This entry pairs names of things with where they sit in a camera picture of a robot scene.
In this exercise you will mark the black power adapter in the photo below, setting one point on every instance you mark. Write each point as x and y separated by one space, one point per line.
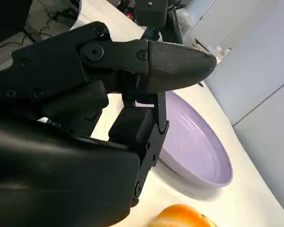
59 15

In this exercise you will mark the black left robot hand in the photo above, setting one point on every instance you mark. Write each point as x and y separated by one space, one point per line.
151 33

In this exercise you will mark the black workshop cabinet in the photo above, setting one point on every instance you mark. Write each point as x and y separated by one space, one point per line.
7 19

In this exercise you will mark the pale blue desk partition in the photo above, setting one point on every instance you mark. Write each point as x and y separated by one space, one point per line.
255 71

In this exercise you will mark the lilac plate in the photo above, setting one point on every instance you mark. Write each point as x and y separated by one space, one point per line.
194 146

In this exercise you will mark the orange white toy bread roll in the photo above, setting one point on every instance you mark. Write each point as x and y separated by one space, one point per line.
180 215

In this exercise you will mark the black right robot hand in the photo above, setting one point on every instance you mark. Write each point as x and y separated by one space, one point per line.
49 160

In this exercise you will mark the black background equipment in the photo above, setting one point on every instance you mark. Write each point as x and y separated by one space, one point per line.
174 23

